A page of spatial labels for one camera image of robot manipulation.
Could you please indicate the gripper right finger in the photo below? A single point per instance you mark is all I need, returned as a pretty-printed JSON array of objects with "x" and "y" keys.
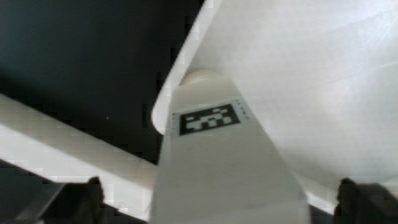
[{"x": 367, "y": 204}]

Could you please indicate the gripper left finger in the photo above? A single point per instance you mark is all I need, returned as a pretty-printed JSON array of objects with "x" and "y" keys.
[{"x": 69, "y": 204}]

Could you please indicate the white desk top tray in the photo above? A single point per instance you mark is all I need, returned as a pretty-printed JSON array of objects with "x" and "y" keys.
[{"x": 308, "y": 52}]

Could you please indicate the white front fence wall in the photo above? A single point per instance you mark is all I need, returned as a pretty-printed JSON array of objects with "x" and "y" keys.
[{"x": 69, "y": 156}]

